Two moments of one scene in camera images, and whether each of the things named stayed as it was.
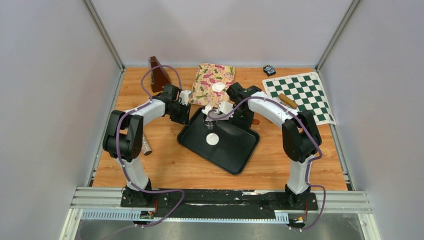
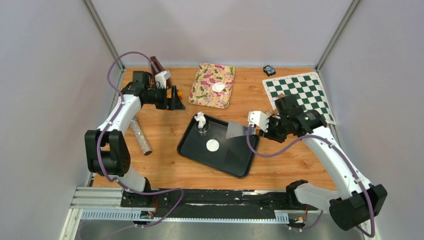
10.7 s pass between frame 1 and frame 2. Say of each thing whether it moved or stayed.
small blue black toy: stayed
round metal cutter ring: moved
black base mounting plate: stayed
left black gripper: moved
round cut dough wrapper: moved
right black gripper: moved
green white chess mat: stayed
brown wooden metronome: stayed
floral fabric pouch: stayed
